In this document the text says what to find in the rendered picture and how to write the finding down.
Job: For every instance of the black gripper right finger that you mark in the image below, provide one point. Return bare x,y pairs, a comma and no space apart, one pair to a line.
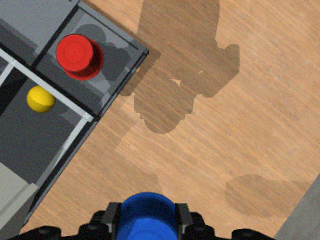
193,225

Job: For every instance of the red plug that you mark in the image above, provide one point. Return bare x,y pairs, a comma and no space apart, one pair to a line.
79,56

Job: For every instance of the yellow ball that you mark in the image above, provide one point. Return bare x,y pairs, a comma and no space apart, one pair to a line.
39,100

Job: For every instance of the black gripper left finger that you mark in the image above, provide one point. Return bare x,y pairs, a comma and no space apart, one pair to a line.
97,229

